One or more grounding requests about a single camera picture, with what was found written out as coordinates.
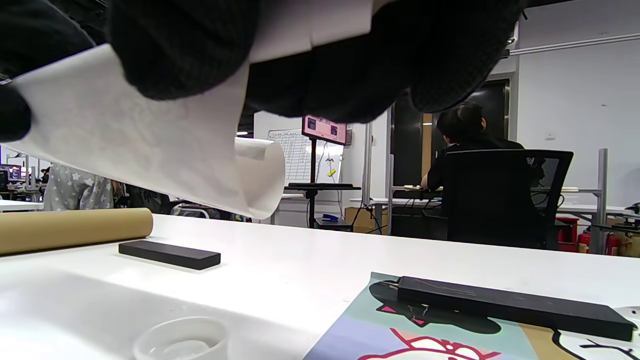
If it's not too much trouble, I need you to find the person's right hand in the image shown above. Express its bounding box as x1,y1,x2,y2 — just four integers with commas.
107,0,526,123

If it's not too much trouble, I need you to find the person's left hand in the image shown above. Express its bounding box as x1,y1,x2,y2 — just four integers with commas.
0,0,96,143

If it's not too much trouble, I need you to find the white cartoon print poster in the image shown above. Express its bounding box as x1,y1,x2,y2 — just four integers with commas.
2,0,386,221

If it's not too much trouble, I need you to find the brown cardboard mailing tube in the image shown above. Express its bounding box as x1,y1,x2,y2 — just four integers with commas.
0,207,154,256

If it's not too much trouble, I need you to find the black bar weight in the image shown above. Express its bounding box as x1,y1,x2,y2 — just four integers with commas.
397,276,638,342
118,240,222,271

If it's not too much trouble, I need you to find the black framed monitor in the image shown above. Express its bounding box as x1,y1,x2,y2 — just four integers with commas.
301,115,348,146

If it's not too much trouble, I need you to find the dark glass door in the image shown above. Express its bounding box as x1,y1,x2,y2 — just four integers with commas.
390,80,512,187

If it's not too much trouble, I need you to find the whiteboard with table chart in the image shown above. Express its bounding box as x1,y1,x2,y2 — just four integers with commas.
267,129,346,183

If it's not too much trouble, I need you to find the black monitor stand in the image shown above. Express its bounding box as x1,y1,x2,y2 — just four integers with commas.
285,137,362,230

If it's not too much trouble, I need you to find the brown cardboard box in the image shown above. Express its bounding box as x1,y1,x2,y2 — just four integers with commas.
345,206,390,234

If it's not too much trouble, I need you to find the black office chair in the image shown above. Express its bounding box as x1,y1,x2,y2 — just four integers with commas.
442,149,575,250

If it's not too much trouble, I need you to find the small red cabinet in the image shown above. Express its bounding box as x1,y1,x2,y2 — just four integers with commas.
555,217,581,252

